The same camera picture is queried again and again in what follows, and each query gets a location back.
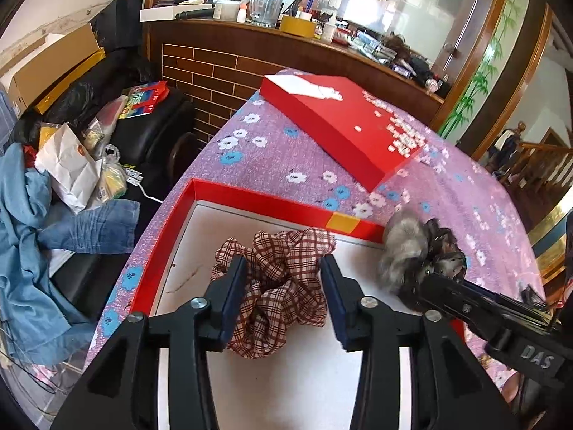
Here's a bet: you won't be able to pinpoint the purple floral tablecloth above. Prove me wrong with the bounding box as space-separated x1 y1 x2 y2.
87 93 544 359

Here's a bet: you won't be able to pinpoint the cardboard box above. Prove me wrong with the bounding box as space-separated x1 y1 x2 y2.
1 22 100 118

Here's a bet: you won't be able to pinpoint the red box tray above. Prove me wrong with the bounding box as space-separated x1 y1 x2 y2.
132 179 398 429

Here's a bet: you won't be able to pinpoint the red box lid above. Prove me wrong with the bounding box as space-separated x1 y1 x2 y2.
259 74 427 192

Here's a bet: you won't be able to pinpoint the blue denim clothes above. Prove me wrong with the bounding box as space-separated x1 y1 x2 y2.
1 144 140 366

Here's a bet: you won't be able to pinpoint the yellow tape roll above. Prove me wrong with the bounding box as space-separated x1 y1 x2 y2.
280 15 317 39

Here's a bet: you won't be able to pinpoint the wooden stair railing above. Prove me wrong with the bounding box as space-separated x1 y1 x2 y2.
485 121 572 207

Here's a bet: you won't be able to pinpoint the white paper bag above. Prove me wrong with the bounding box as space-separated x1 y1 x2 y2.
35 123 101 215

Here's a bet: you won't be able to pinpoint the red plaid scrunchie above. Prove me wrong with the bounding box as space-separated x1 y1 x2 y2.
211 228 336 359

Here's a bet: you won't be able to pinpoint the grey brown organza scrunchie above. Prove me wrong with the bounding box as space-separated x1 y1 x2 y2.
378 209 467 312

